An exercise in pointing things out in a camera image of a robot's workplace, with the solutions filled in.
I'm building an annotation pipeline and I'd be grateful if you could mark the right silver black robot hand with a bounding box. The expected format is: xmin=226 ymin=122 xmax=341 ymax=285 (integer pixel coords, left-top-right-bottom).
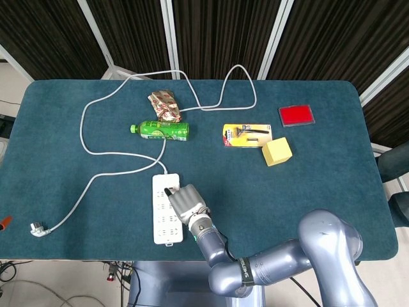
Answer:
xmin=164 ymin=184 xmax=212 ymax=226

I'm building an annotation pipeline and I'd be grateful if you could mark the white power strip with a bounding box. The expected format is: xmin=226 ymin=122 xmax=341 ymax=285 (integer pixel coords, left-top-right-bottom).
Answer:
xmin=151 ymin=173 xmax=185 ymax=248

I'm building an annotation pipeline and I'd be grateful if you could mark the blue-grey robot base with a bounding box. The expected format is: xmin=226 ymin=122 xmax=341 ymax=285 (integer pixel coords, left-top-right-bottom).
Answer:
xmin=127 ymin=260 xmax=268 ymax=307

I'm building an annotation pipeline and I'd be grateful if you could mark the green drink bottle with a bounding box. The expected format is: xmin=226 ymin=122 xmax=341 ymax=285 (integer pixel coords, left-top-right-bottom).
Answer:
xmin=129 ymin=120 xmax=190 ymax=142

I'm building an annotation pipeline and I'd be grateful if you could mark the yellow razor blister pack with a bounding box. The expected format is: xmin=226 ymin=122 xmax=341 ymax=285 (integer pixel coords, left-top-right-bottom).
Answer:
xmin=222 ymin=123 xmax=274 ymax=148

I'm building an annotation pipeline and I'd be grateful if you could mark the crumpled snack wrapper packet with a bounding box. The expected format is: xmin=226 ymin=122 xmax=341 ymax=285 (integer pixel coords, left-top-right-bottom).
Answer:
xmin=147 ymin=90 xmax=183 ymax=123

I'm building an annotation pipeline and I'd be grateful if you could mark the yellow cube block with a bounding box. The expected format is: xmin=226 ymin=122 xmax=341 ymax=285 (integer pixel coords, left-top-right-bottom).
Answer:
xmin=261 ymin=137 xmax=294 ymax=168

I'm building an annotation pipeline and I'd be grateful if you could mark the teal table mat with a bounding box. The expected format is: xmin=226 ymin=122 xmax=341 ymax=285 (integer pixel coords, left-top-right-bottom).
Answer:
xmin=0 ymin=79 xmax=399 ymax=262

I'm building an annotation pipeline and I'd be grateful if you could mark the red ink pad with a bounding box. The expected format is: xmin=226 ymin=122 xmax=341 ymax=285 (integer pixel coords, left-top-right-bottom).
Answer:
xmin=278 ymin=104 xmax=316 ymax=129

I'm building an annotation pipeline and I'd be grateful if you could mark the dark office chair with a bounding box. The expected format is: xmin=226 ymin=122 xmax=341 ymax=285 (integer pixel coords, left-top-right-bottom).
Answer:
xmin=376 ymin=140 xmax=409 ymax=230

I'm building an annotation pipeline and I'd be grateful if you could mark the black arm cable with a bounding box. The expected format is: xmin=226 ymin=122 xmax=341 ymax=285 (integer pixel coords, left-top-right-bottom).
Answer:
xmin=219 ymin=232 xmax=320 ymax=307

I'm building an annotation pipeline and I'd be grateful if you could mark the black velcro arm strap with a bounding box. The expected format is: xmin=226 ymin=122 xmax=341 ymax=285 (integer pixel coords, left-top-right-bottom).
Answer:
xmin=238 ymin=257 xmax=255 ymax=285

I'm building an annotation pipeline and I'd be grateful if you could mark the white power cord with plug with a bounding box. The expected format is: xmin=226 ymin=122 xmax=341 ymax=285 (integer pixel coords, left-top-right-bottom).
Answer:
xmin=29 ymin=64 xmax=258 ymax=239

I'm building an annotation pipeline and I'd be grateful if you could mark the white partition frame post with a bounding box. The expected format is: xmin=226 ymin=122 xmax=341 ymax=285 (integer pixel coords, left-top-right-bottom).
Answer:
xmin=160 ymin=0 xmax=180 ymax=80
xmin=0 ymin=43 xmax=35 ymax=81
xmin=76 ymin=0 xmax=135 ymax=81
xmin=257 ymin=0 xmax=295 ymax=81
xmin=359 ymin=47 xmax=409 ymax=106

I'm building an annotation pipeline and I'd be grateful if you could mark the black floor cable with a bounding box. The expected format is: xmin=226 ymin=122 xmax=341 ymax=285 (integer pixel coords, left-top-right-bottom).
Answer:
xmin=0 ymin=260 xmax=33 ymax=284

